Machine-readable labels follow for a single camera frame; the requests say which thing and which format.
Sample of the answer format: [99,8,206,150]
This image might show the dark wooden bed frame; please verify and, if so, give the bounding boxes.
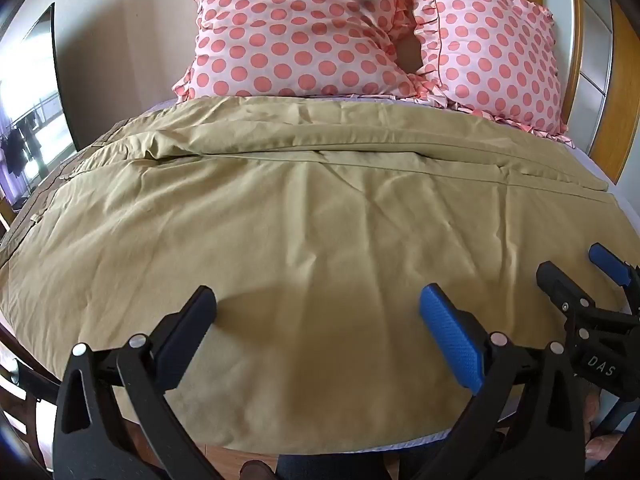
[0,305,63,461]

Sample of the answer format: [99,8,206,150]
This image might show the olive green duvet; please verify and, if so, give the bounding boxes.
[0,95,638,457]

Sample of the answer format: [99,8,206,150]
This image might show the pink polka dot pillow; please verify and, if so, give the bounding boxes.
[172,0,437,105]
[404,0,572,145]

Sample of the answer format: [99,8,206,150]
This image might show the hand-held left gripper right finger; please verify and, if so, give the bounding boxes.
[414,282,587,480]

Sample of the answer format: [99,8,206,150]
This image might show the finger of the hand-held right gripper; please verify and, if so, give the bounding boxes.
[588,243,640,307]
[536,260,594,321]

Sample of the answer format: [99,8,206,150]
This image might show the wooden headboard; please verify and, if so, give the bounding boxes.
[500,0,586,128]
[575,0,640,184]

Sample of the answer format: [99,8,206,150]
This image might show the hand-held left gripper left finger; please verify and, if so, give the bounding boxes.
[52,285,222,480]

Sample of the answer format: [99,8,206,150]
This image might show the hanging dark clothes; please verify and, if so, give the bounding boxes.
[0,110,47,201]

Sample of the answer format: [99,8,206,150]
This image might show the person's right hand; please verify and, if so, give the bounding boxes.
[583,393,625,470]

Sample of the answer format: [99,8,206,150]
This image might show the dark framed window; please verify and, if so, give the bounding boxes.
[0,2,80,211]

